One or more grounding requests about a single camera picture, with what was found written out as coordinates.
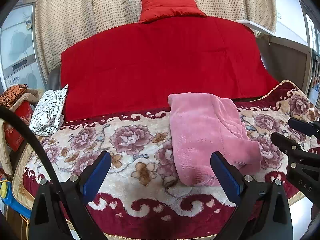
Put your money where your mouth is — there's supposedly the red quilt on sofa back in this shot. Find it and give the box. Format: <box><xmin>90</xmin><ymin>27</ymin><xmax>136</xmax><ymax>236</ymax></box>
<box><xmin>61</xmin><ymin>16</ymin><xmax>277</xmax><ymax>121</ymax></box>

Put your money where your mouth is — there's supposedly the black cable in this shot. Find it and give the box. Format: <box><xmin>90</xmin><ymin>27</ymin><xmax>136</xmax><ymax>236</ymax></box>
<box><xmin>0</xmin><ymin>106</ymin><xmax>108</xmax><ymax>240</ymax></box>

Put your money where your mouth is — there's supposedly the red cushion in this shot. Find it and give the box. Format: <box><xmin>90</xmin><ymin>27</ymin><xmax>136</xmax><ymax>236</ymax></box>
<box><xmin>139</xmin><ymin>0</ymin><xmax>206</xmax><ymax>23</ymax></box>

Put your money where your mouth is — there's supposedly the floral plush blanket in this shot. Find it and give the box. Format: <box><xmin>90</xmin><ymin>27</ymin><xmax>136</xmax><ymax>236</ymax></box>
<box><xmin>11</xmin><ymin>80</ymin><xmax>320</xmax><ymax>239</ymax></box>

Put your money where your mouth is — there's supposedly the red cardboard box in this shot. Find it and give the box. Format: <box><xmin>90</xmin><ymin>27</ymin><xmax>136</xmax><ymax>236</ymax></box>
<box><xmin>3</xmin><ymin>100</ymin><xmax>34</xmax><ymax>152</ymax></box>

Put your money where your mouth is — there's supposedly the wooden bed headboard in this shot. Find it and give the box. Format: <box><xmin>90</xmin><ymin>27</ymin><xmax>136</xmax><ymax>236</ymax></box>
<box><xmin>256</xmin><ymin>33</ymin><xmax>312</xmax><ymax>93</ymax></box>

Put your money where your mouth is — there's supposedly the dark sofa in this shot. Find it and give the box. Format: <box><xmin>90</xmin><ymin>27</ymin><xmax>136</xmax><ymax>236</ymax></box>
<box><xmin>46</xmin><ymin>66</ymin><xmax>61</xmax><ymax>90</ymax></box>

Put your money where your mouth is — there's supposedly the blue yellow water bottle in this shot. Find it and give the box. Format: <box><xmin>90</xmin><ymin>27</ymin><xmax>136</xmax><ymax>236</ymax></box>
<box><xmin>1</xmin><ymin>179</ymin><xmax>31</xmax><ymax>219</ymax></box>

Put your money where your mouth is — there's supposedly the orange black folded cloth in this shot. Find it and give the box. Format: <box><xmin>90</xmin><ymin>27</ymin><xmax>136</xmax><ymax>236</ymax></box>
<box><xmin>0</xmin><ymin>84</ymin><xmax>28</xmax><ymax>108</ymax></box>

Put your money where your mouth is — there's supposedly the white black patterned pillow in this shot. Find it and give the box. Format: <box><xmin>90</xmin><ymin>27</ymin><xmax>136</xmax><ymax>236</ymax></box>
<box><xmin>29</xmin><ymin>85</ymin><xmax>68</xmax><ymax>137</ymax></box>

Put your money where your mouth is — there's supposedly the beige coat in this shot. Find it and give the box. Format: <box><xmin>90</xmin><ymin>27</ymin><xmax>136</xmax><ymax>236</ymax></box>
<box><xmin>1</xmin><ymin>89</ymin><xmax>44</xmax><ymax>176</ymax></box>

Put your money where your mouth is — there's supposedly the beige dotted curtain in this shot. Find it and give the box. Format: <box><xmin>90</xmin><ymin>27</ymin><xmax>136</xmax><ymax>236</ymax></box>
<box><xmin>24</xmin><ymin>0</ymin><xmax>277</xmax><ymax>78</ymax></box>

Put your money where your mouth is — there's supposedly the pink corduroy zip jacket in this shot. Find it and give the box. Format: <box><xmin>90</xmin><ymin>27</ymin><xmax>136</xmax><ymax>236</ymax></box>
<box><xmin>168</xmin><ymin>93</ymin><xmax>262</xmax><ymax>186</ymax></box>

